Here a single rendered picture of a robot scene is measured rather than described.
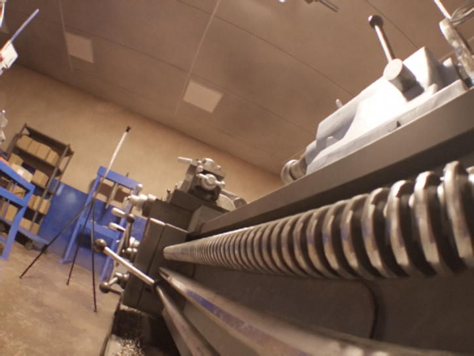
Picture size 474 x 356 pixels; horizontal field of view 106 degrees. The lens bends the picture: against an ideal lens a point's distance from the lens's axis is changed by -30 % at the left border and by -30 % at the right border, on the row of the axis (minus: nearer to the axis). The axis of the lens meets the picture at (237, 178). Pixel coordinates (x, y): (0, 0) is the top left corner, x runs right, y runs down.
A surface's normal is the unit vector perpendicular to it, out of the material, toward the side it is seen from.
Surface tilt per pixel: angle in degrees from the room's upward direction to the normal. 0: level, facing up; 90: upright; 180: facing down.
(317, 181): 90
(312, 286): 90
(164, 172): 90
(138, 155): 90
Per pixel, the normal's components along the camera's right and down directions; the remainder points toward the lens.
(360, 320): -0.89, -0.38
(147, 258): 0.37, -0.28
